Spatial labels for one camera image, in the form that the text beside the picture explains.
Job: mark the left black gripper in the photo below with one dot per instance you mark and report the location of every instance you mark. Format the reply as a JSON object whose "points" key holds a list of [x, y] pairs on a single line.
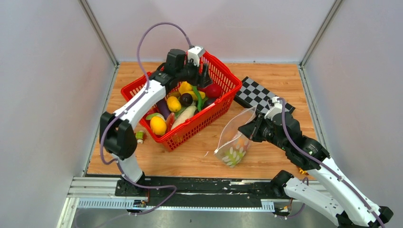
{"points": [[200, 81]]}

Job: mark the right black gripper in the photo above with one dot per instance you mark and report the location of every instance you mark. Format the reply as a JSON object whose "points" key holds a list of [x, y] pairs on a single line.
{"points": [[251, 130]]}

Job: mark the green chili pepper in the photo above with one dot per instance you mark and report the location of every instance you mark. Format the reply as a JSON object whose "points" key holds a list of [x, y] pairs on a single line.
{"points": [[199, 98]]}

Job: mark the clear polka dot zip bag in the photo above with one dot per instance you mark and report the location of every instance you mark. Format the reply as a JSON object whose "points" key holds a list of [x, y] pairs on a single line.
{"points": [[231, 137]]}

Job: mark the red plastic shopping basket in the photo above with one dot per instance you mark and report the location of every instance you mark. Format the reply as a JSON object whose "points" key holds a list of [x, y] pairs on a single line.
{"points": [[230, 85]]}

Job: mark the green pear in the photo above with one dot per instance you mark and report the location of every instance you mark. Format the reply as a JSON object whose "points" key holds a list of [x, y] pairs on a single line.
{"points": [[233, 156]]}

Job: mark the black white chessboard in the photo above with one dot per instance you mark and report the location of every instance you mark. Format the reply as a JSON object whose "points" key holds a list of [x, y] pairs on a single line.
{"points": [[254, 94]]}

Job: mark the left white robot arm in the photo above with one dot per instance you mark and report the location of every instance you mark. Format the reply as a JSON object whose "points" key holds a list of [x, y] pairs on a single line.
{"points": [[117, 135]]}

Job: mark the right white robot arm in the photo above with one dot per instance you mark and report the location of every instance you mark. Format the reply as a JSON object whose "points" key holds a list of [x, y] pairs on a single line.
{"points": [[346, 206]]}

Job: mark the red apple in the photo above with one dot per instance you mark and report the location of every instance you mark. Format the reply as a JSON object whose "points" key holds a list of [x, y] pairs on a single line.
{"points": [[213, 91]]}

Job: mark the yellow bell pepper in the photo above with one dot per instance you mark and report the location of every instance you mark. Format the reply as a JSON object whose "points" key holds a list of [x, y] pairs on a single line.
{"points": [[185, 87]]}

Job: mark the white radish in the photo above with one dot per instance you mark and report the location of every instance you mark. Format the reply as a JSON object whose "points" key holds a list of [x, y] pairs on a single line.
{"points": [[186, 114]]}

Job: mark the yellow mango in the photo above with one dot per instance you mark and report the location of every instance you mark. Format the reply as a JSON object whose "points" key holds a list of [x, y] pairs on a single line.
{"points": [[173, 104]]}

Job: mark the purple eggplant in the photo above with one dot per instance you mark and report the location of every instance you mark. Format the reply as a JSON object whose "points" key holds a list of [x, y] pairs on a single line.
{"points": [[163, 108]]}

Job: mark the watermelon slice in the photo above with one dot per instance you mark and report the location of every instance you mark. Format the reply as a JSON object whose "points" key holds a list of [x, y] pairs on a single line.
{"points": [[169, 121]]}

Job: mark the yellow red toy block car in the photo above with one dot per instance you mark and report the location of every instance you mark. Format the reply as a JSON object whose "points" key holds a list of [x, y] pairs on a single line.
{"points": [[302, 172]]}

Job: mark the yellow lemon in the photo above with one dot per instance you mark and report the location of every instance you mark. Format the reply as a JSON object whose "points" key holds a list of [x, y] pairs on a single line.
{"points": [[158, 126]]}

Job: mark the red green toy block car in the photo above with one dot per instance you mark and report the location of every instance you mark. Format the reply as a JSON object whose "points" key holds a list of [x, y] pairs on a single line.
{"points": [[140, 136]]}

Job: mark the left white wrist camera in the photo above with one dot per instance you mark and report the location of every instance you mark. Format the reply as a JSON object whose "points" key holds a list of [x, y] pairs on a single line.
{"points": [[194, 55]]}

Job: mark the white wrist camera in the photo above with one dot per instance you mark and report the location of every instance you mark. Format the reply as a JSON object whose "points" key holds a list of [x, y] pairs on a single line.
{"points": [[194, 55], [275, 107]]}

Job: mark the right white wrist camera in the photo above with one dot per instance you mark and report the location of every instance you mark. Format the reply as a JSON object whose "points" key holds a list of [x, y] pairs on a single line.
{"points": [[275, 107]]}

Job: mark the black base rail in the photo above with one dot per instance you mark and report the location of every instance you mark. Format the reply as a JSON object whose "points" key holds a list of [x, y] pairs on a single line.
{"points": [[178, 193]]}

